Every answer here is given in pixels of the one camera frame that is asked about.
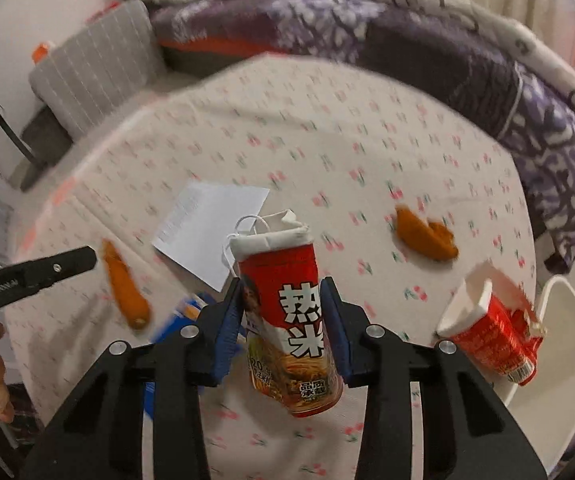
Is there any white paper sheet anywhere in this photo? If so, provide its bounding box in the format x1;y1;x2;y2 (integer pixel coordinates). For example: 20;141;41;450
152;181;271;291

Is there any blue packet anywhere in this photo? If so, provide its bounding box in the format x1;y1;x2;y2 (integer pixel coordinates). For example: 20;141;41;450
142;294;248;423

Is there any floral tablecloth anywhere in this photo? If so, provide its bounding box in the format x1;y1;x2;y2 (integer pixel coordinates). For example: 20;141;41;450
5;52;541;480

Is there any white plastic bin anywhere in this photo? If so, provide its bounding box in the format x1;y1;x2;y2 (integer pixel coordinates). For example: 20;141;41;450
505;275;575;471

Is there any grey printed duvet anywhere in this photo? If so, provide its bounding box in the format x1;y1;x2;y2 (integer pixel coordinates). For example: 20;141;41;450
152;0;575;126

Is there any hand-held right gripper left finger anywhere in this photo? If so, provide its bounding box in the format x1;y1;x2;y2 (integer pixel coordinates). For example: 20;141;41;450
20;276;244;480

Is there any orange carrot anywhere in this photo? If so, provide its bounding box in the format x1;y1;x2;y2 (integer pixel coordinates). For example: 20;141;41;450
102;239;151;330

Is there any orange peel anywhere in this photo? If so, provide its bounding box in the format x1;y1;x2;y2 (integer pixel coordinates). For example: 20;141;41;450
395;205;459;261

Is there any torn red carton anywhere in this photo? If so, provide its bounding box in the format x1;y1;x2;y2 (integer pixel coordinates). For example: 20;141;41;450
436;260;548;386

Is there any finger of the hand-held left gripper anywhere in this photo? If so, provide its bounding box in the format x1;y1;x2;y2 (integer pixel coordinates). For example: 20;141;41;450
15;246;98;297

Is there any red instant noodle cup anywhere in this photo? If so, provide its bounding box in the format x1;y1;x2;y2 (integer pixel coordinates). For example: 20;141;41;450
230;230;344;418

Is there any grey checked cushion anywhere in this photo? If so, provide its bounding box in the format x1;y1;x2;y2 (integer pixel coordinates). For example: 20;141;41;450
28;0;166;138

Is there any red cloth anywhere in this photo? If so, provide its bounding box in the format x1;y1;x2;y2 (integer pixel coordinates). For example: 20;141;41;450
85;0;121;23

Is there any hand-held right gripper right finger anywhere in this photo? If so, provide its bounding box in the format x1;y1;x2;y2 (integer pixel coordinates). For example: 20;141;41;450
320;276;548;480

